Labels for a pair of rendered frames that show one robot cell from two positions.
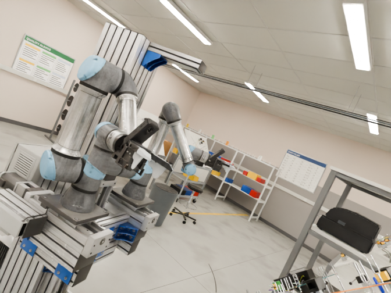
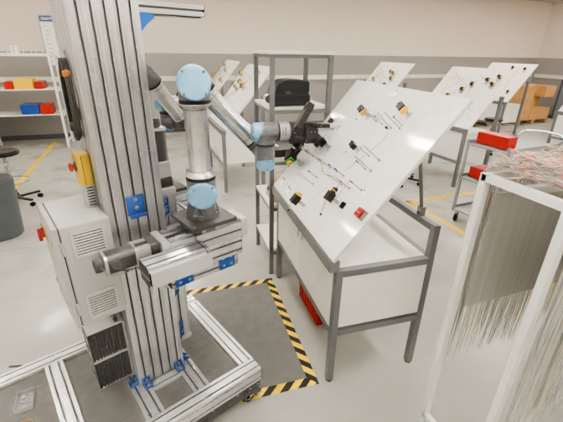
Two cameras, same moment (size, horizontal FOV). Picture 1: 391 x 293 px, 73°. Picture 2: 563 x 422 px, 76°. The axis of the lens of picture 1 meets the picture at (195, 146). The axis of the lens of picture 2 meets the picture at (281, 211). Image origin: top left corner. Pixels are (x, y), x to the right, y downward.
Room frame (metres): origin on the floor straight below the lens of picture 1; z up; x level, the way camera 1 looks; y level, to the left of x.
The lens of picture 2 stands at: (0.08, 1.47, 1.86)
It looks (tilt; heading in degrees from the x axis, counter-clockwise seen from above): 24 degrees down; 302
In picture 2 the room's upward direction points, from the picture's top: 1 degrees clockwise
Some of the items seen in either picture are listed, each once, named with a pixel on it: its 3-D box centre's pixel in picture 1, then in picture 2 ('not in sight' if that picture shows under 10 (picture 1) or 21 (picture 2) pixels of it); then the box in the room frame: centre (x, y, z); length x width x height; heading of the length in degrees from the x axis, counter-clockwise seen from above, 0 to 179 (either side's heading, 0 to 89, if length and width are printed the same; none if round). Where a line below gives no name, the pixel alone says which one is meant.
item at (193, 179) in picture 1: (189, 179); not in sight; (6.62, -0.21, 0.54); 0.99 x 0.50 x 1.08; 145
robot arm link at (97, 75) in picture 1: (80, 120); (198, 140); (1.09, 0.48, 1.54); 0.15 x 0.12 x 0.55; 137
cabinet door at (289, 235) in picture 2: not in sight; (289, 232); (1.32, -0.62, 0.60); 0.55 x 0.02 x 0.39; 139
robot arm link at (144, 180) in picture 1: (144, 171); not in sight; (1.66, 0.23, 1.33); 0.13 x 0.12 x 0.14; 8
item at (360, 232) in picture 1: (349, 225); (286, 91); (1.65, -1.09, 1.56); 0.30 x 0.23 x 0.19; 50
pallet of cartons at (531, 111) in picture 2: not in sight; (524, 103); (-0.02, -11.64, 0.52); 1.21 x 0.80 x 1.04; 53
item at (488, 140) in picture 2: not in sight; (507, 178); (0.01, -3.28, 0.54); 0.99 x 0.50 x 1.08; 58
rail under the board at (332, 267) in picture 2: not in sight; (298, 219); (1.13, -0.42, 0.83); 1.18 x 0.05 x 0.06; 139
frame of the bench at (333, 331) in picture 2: not in sight; (337, 269); (0.92, -0.66, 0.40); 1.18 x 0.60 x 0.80; 139
